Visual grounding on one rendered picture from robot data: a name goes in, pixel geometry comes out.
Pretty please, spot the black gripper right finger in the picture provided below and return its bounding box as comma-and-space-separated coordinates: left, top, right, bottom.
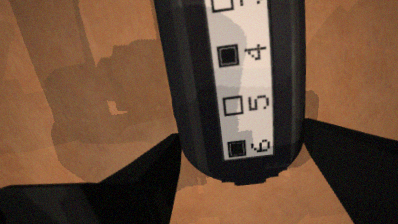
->
304, 118, 398, 224

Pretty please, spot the dark grey controller unit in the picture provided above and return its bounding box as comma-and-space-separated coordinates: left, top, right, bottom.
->
153, 0, 306, 186

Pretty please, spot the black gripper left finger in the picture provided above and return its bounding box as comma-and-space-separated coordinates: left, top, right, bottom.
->
0, 133, 182, 224

